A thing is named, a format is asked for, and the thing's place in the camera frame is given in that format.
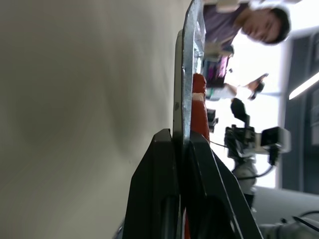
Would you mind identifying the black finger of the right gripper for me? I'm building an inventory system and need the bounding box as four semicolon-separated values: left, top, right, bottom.
230;98;251;128

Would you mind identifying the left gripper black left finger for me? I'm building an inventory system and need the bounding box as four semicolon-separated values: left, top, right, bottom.
123;128;181;239

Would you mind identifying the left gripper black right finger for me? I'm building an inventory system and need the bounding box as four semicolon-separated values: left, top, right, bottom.
187;132;263;239

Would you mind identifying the red sausage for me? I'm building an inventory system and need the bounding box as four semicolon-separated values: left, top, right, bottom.
184;73;210;239

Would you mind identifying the silver metal baking tray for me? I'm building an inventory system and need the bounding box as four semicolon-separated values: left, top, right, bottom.
172;0;208;148

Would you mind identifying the person in white shirt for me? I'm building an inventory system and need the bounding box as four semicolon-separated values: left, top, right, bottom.
224;73;270;101

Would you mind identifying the small black box device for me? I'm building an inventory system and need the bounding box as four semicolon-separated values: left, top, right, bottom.
207;108;219;133

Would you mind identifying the monitor with purple screen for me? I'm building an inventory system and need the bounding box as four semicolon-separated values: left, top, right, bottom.
203;55;230;88

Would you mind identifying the long ceiling light strip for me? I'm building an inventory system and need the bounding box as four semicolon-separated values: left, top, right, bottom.
288;74;319;101

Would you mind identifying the person in purple shirt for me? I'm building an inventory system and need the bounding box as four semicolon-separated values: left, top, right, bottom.
203;0;293;56

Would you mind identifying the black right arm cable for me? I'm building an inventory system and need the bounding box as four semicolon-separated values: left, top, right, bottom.
249;145;279;179

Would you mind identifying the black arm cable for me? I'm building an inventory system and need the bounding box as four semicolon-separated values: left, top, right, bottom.
249;145;279;179
293;210;319;231

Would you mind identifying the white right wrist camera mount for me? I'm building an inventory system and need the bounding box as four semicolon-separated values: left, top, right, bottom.
254;126;292;154

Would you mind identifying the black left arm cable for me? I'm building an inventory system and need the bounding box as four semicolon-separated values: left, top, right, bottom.
293;210;319;231

